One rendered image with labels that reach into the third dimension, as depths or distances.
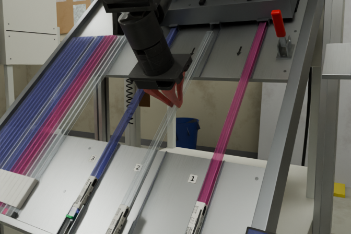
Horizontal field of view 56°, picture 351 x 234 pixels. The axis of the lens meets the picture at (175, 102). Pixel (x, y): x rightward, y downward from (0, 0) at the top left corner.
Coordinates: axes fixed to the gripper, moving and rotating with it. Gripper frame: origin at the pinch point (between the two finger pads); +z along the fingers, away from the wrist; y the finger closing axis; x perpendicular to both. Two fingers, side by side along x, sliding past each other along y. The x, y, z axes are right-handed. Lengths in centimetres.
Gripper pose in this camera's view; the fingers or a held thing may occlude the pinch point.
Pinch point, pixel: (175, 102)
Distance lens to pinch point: 63.3
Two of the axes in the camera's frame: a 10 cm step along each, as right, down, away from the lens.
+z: 3.2, 7.0, 6.4
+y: -8.7, -0.6, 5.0
